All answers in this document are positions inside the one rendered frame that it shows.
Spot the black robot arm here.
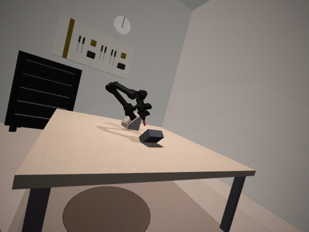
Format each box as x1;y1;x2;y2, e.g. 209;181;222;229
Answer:
105;81;152;121

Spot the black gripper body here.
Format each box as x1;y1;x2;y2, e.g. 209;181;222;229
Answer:
133;101;150;116

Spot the grey square panel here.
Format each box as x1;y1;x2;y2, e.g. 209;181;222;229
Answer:
139;129;164;147

